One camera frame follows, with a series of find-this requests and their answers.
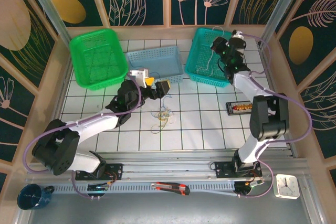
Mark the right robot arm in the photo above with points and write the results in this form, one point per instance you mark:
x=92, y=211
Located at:
x=267, y=119

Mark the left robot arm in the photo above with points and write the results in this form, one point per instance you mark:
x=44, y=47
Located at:
x=92, y=127

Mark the light blue plastic mesh basket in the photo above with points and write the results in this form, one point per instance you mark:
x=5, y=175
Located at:
x=157, y=60

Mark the teal plastic mesh basket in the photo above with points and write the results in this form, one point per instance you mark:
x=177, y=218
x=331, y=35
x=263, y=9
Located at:
x=199, y=58

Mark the green plastic mesh basket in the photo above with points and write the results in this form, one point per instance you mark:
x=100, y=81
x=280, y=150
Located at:
x=98, y=56

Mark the black box with red print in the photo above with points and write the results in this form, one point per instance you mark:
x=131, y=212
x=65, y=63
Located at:
x=240, y=107

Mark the small black controller board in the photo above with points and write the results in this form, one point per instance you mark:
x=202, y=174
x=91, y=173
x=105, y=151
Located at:
x=246, y=186
x=98, y=187

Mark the red black utility knife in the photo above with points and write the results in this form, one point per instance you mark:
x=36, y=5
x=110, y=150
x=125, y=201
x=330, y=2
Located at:
x=170, y=187

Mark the white square clock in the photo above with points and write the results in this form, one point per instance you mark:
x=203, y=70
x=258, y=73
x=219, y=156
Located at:
x=286, y=186

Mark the dark blue mug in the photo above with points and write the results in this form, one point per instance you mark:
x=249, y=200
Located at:
x=31, y=197

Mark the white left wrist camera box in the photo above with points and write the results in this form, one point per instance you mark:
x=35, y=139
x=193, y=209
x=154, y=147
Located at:
x=140, y=75

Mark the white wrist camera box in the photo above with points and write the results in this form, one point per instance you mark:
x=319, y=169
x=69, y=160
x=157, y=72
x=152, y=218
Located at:
x=237, y=34
x=140, y=75

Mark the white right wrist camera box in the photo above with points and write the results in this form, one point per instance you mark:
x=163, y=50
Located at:
x=237, y=34

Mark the aluminium corner post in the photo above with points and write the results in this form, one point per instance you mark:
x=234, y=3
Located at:
x=50, y=11
x=281, y=6

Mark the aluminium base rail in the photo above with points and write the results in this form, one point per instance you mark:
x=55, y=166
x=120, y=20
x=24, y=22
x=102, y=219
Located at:
x=168, y=167

